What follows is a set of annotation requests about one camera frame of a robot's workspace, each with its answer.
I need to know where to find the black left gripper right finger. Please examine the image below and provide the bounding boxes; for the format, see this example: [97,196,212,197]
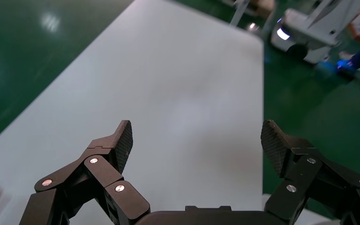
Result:
[260,120,360,225]

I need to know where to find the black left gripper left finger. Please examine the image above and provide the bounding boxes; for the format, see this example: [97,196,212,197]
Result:
[20,120,151,225]

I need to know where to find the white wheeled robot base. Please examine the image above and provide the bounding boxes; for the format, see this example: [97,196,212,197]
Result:
[270,0,360,65]

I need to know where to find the grey metal frame leg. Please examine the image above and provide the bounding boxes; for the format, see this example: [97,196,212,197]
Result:
[229,0,276,33]

